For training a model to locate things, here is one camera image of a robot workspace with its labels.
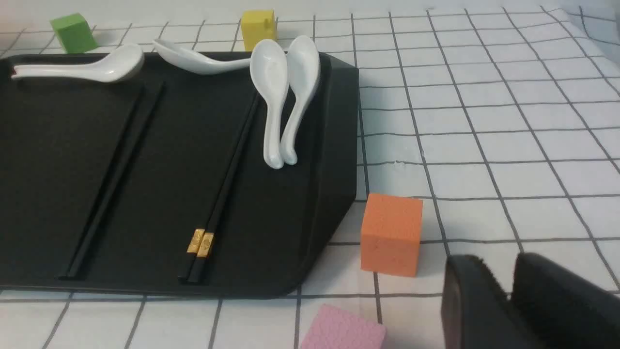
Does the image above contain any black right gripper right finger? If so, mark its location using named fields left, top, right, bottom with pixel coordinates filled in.
left=511, top=253, right=620, bottom=349

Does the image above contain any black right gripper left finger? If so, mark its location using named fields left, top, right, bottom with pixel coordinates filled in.
left=441, top=255, right=533, bottom=349

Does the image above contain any orange foam cube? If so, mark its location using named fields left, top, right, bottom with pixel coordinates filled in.
left=360, top=192, right=423, bottom=277

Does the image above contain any pink foam cube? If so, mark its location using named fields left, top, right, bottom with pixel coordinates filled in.
left=301, top=304, right=386, bottom=349

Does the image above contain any white grid tablecloth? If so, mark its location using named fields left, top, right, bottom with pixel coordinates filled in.
left=1, top=4, right=620, bottom=349

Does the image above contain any gold-banded black chopstick right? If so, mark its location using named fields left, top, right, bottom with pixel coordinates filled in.
left=186, top=97, right=262, bottom=285

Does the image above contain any gold-banded black chopstick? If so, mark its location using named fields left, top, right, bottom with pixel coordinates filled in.
left=186, top=97, right=262, bottom=285
left=178, top=92, right=258, bottom=283

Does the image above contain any gold-banded black chopstick left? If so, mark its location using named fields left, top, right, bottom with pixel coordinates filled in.
left=178, top=92, right=258, bottom=283

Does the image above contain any white ceramic spoon outer pair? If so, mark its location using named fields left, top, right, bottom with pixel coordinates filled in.
left=280, top=35, right=320, bottom=165

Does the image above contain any white ceramic spoon pair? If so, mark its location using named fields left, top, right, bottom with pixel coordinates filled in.
left=280, top=35, right=320, bottom=165
left=249, top=39, right=289, bottom=170

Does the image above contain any white ceramic spoon inner pair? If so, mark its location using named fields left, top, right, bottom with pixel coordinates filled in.
left=249, top=39, right=289, bottom=170

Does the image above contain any black plastic tray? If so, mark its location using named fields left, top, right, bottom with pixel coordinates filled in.
left=1, top=53, right=359, bottom=299

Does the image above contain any yellow foam cube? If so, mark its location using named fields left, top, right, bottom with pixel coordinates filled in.
left=240, top=9, right=277, bottom=52

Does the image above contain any white ceramic spoon upturned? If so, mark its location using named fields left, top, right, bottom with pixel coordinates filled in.
left=152, top=38, right=250, bottom=75

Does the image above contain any plain black chopstick right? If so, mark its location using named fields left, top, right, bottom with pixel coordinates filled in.
left=67, top=82, right=165, bottom=281

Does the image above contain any plain black chopstick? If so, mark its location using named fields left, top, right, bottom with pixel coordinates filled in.
left=58, top=83, right=146, bottom=280
left=67, top=82, right=165, bottom=281

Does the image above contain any plain black chopstick left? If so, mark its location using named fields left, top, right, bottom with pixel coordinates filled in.
left=58, top=83, right=146, bottom=280

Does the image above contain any white ceramic spoon far left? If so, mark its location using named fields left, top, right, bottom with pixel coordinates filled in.
left=11, top=44, right=145, bottom=82

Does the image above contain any green foam cube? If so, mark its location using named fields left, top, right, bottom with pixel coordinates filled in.
left=49, top=13, right=99, bottom=54

